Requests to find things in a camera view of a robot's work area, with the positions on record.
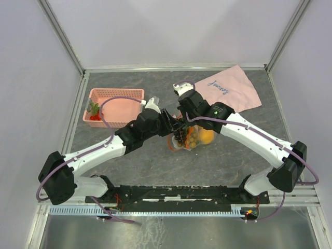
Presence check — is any pink plastic basket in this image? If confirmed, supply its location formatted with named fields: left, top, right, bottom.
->
left=82, top=88, right=144, bottom=129

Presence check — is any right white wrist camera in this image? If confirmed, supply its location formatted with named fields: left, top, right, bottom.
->
left=173, top=80, right=195, bottom=96

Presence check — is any clear zip top bag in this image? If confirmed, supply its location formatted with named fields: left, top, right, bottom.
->
left=167, top=125, right=216, bottom=151

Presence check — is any yellow peach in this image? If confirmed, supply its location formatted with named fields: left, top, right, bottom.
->
left=199, top=129, right=215, bottom=144

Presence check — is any black grape bunch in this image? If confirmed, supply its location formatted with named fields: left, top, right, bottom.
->
left=173, top=126, right=188, bottom=145

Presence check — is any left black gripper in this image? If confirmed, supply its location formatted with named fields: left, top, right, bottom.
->
left=143, top=108, right=183, bottom=140

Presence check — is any red cherry tomatoes sprig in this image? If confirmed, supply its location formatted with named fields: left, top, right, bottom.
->
left=88, top=102, right=103, bottom=121

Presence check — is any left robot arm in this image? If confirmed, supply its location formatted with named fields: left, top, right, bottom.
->
left=36, top=108, right=185, bottom=205

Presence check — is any pink cloth with lettering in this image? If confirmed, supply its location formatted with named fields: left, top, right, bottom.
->
left=195, top=65, right=262, bottom=113

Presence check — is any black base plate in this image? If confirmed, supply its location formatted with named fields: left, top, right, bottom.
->
left=96, top=176, right=270, bottom=213

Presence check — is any light blue cable duct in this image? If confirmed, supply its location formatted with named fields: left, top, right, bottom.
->
left=49, top=205, right=245, bottom=218

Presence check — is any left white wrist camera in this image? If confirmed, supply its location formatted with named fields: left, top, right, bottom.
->
left=141, top=96, right=161, bottom=114

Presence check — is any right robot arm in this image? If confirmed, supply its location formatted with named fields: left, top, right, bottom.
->
left=177, top=89, right=307, bottom=203

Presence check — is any brown longan bunch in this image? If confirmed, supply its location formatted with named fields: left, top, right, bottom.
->
left=185, top=126, right=200, bottom=150

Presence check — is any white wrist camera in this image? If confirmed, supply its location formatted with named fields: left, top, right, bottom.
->
left=141, top=96, right=161, bottom=114
left=173, top=80, right=195, bottom=96

